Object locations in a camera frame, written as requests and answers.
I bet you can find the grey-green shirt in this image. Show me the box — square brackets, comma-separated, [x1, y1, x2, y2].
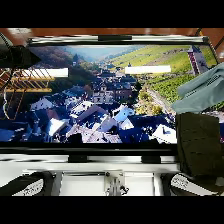
[170, 62, 224, 115]

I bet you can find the dark olive garment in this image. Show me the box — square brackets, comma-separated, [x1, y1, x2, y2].
[174, 111, 224, 178]

